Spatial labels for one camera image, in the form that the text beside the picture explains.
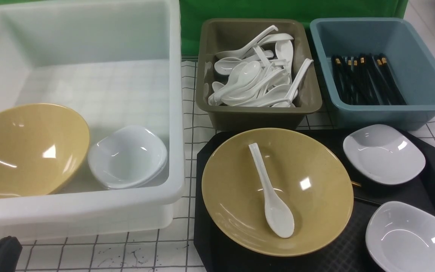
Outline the yellow noodle bowl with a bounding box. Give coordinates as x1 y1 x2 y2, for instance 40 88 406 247
201 128 354 257

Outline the white ceramic soup spoon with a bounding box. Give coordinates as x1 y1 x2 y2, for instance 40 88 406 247
248 143 295 239

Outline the white square dish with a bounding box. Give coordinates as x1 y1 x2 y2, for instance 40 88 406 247
343 124 426 185
365 201 435 272

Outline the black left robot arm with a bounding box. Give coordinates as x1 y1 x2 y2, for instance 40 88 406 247
0 236 22 272

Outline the yellow bowl in tub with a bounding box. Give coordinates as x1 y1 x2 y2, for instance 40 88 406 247
0 103 91 199

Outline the pile of white spoons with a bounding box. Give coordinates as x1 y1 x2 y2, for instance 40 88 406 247
207 25 313 107

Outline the white dish stack in tub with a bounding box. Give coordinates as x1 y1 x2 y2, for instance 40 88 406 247
87 125 168 190

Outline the olive brown spoon bin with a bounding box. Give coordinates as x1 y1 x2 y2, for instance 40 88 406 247
196 18 322 131

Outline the large white plastic tub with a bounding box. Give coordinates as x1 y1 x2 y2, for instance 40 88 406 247
0 0 186 242

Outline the bundle of black chopsticks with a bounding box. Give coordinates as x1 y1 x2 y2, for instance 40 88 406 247
331 53 407 105

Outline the black serving tray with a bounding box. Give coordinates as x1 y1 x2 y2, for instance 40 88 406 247
194 125 435 272

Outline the blue chopstick bin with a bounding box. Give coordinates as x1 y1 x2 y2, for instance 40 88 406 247
310 17 435 130

